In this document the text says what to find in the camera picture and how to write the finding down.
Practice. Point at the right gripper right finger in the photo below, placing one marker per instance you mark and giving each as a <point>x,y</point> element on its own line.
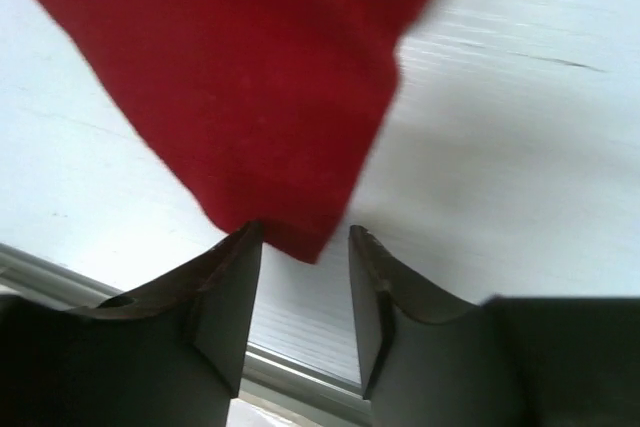
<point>429,358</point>

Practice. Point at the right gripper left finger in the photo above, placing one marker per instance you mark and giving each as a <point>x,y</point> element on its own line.
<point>168,353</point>

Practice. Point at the red t shirt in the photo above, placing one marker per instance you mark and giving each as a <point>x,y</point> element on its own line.
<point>264,109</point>

